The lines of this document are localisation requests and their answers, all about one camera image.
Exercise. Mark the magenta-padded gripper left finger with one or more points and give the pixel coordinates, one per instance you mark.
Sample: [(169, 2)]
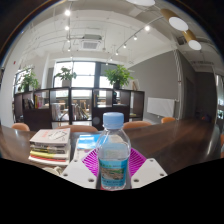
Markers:
[(78, 173)]

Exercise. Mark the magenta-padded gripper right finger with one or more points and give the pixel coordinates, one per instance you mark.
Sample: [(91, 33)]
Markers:
[(148, 171)]

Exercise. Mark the clear blue-capped water bottle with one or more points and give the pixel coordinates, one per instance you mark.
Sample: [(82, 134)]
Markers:
[(113, 160)]

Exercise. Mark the thin blue book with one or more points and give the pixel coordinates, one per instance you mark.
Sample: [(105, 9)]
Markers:
[(87, 141)]

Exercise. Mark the red-edged white book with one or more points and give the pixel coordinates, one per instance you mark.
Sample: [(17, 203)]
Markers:
[(46, 160)]

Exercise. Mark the yellow-edged book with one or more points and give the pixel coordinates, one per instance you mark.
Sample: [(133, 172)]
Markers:
[(46, 155)]

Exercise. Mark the grey-edged book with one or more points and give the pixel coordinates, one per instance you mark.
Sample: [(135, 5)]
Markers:
[(50, 148)]

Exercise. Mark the white-covered book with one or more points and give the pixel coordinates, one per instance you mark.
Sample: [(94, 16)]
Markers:
[(50, 135)]

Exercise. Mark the orange-brown chairs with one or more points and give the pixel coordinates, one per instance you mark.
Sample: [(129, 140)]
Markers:
[(136, 125)]

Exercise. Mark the low dark shelf unit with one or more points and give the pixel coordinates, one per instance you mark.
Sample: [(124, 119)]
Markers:
[(38, 118)]

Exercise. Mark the small white-potted green plant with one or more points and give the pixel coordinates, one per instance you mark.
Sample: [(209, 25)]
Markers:
[(65, 75)]

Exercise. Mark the large dark-potted green plant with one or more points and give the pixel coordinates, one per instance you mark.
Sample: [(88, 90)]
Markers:
[(118, 76)]

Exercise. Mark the bushy green potted plant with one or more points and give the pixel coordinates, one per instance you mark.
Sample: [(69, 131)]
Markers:
[(28, 81)]

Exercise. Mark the ceiling air conditioner unit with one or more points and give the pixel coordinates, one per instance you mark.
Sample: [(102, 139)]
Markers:
[(90, 43)]

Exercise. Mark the round white ceiling panels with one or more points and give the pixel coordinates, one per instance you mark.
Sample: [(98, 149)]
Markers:
[(178, 24)]

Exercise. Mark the ceiling spot lights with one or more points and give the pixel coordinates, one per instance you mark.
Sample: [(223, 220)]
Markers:
[(67, 12)]

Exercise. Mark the white wall panel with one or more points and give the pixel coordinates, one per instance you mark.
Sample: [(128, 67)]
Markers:
[(160, 107)]

